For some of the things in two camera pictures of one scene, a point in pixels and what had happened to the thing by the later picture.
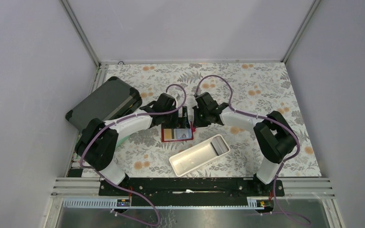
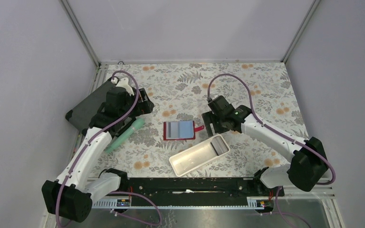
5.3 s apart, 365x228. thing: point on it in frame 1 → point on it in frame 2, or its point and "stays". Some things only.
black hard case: (112, 98) stays
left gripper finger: (186, 122) → (144, 96)
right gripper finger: (200, 122) → (218, 127)
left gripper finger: (174, 120) → (147, 107)
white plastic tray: (199, 155) stays
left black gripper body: (166, 122) → (130, 101)
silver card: (219, 145) stays
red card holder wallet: (173, 132) stays
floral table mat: (257, 88) stays
